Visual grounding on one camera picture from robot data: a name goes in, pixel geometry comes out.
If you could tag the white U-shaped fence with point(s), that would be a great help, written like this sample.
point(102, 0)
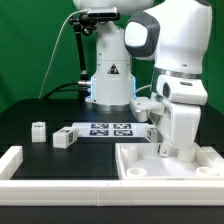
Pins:
point(200, 191)

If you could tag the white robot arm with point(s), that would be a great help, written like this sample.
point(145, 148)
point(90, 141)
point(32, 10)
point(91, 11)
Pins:
point(175, 36)

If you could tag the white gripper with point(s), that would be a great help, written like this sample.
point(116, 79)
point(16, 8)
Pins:
point(177, 124)

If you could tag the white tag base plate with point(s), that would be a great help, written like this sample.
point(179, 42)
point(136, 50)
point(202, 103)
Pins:
point(111, 129)

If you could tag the grey camera on mount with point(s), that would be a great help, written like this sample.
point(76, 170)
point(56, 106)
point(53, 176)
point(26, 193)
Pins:
point(101, 14)

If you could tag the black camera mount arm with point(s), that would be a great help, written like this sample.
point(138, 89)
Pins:
point(82, 26)

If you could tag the white square tabletop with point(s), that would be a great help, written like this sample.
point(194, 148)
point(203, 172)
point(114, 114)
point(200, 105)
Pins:
point(142, 161)

